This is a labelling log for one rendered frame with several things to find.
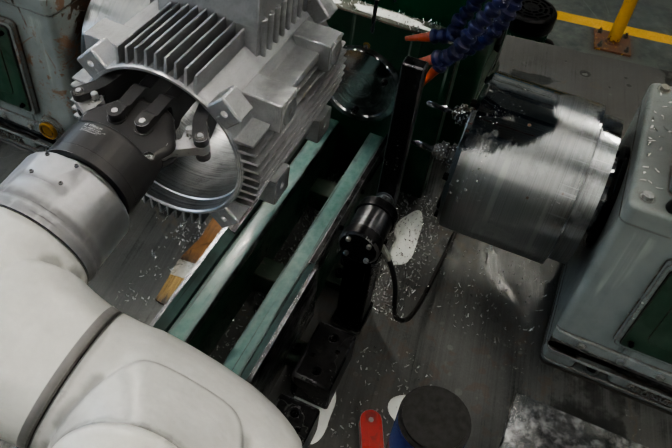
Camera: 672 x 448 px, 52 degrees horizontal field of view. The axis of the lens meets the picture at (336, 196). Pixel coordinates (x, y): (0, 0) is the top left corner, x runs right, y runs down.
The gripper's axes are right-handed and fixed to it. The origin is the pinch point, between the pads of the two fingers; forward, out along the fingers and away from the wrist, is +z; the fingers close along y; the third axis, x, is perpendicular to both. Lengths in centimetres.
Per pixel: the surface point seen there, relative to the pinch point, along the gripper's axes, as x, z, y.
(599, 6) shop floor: 171, 280, -41
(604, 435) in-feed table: 46, 0, -51
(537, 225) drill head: 34, 19, -35
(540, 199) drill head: 30.5, 20.8, -33.7
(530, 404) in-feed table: 46, 0, -42
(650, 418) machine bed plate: 59, 12, -61
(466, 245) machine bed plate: 61, 32, -26
